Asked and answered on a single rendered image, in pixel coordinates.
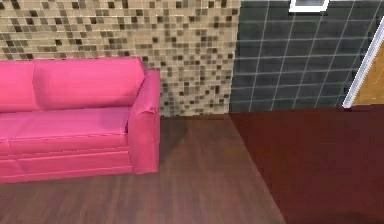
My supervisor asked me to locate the pink sofa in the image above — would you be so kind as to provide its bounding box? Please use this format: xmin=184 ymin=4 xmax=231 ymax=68
xmin=0 ymin=56 xmax=162 ymax=185

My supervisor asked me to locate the white door frame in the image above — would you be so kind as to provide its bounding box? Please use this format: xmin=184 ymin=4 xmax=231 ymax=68
xmin=342 ymin=16 xmax=384 ymax=109

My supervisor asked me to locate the white framed window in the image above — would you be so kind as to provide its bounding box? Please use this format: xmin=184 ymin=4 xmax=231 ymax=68
xmin=288 ymin=0 xmax=330 ymax=14

